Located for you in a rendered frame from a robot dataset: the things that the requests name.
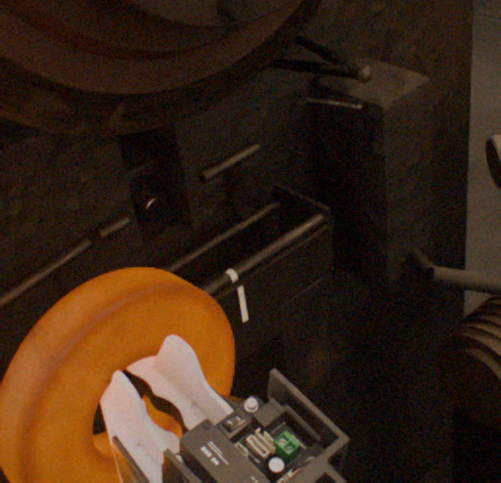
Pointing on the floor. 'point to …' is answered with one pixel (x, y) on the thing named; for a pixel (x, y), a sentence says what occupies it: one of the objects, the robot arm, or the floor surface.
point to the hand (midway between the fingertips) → (118, 373)
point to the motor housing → (475, 392)
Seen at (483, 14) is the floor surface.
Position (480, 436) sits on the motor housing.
